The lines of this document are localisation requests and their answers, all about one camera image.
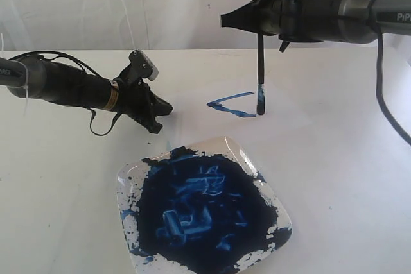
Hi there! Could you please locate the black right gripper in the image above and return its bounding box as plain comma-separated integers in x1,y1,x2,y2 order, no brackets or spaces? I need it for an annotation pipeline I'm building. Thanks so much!
220,0,340,42

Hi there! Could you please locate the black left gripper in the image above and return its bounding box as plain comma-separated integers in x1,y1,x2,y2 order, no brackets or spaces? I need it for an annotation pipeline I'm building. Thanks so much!
110,78,173,134

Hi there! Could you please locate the white paper sheet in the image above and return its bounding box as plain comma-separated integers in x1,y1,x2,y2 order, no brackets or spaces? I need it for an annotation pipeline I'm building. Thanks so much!
162,74,313,146

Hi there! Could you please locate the black paintbrush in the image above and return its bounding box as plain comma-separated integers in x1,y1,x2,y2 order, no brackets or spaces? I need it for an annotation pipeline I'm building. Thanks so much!
256,34,265,116

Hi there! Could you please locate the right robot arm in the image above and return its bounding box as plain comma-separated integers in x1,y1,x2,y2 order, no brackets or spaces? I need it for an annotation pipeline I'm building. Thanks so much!
220,0,410,44

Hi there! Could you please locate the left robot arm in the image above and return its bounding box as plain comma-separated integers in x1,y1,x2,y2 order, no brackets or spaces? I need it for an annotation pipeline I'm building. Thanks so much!
1,49,173,133

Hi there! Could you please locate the white plate with blue paint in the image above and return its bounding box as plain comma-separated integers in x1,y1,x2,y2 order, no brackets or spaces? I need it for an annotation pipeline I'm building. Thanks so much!
116,137,292,273

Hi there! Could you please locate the white zip tie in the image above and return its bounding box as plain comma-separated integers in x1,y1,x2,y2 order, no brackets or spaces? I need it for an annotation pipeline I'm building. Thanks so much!
1,33,29,117

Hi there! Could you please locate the white curtain backdrop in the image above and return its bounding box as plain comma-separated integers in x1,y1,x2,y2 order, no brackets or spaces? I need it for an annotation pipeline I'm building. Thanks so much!
0,0,411,52

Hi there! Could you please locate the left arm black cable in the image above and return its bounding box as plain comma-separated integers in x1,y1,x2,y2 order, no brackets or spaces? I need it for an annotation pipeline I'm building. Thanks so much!
9,51,123,136

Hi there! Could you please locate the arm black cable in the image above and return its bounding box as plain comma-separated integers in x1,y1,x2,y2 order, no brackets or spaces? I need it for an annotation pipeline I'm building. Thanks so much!
337,0,411,146
9,51,123,136

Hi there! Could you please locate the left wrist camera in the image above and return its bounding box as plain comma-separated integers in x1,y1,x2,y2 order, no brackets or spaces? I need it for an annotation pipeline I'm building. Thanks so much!
129,49,159,81

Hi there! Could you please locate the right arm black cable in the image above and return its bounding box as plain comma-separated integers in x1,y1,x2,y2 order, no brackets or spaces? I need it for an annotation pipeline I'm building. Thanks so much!
337,0,411,146

